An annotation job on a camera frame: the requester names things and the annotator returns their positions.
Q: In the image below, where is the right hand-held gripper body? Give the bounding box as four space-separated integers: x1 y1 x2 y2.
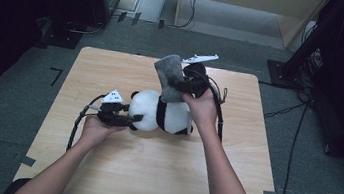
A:
173 49 220 101

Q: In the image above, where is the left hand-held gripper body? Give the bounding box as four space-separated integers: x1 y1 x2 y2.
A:
90 86 134 130

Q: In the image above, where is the grey fluffy towel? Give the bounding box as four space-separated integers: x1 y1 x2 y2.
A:
148 51 191 107

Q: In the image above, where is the panda plush toy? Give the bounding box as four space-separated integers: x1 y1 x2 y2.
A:
125 87 198 139

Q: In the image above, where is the person's left hand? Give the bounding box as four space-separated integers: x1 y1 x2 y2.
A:
78 114 128 155

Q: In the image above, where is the person's right hand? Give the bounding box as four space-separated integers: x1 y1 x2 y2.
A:
178 85 223 135

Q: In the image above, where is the black angled floor tape mark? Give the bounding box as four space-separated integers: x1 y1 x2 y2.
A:
47 66 64 88

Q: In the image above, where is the black stand base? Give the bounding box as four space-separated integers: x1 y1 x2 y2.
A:
37 15 86 52

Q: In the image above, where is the grey tape piece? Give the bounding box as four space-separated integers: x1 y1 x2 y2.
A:
19 155 37 168

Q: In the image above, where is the wooden furniture panel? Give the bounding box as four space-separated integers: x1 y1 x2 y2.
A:
172 0 328 54

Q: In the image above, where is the black metal stand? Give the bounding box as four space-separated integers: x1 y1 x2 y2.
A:
263 0 344 97

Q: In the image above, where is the left hand-held gripper cable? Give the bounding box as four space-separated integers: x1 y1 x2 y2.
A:
66 89 108 156

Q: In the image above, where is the hand-held gripper cable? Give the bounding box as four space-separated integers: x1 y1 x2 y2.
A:
199 76 232 144
66 89 108 156

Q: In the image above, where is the right hand-held gripper cable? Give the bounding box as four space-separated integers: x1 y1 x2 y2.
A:
199 76 232 144

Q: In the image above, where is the black hanging cable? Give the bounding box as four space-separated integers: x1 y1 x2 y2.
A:
168 0 199 31

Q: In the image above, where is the long black floor cable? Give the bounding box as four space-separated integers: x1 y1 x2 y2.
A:
276 98 311 194

